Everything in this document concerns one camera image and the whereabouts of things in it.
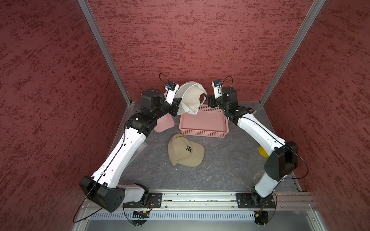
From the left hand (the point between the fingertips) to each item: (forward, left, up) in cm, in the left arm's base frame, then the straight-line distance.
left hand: (178, 101), depth 69 cm
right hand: (+13, -18, -8) cm, 23 cm away
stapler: (+26, -56, -36) cm, 71 cm away
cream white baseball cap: (+14, -7, -8) cm, 18 cm away
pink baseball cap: (+14, +14, -37) cm, 42 cm away
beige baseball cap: (-12, -1, -30) cm, 33 cm away
